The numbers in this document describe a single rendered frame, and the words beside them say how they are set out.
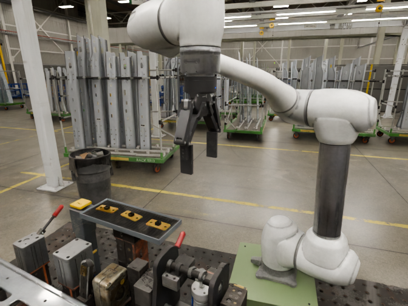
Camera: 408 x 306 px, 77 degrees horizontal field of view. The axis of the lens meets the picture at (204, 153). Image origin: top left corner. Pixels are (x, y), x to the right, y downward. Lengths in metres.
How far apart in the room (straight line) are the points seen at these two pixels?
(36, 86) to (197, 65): 3.73
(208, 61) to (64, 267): 0.78
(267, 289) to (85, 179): 2.62
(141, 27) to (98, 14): 7.52
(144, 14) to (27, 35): 3.60
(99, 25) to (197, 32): 7.61
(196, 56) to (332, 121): 0.53
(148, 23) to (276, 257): 1.02
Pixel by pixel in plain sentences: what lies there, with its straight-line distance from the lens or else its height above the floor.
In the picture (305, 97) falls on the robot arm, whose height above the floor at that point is 1.59.
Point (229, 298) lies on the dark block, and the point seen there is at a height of 1.12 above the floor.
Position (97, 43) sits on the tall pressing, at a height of 2.17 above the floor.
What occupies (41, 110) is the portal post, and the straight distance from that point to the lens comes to 4.23.
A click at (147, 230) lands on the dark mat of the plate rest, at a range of 0.93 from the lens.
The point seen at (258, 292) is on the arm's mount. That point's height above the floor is 0.76.
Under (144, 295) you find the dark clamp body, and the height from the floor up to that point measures 1.06.
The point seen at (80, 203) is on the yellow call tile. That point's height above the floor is 1.16.
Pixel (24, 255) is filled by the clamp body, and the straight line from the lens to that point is 1.22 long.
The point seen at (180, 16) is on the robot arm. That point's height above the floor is 1.78.
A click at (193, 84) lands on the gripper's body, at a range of 0.58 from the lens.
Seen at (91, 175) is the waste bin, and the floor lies 0.50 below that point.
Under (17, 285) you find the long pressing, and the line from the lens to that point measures 1.14.
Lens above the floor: 1.67
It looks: 17 degrees down
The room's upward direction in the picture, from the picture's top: straight up
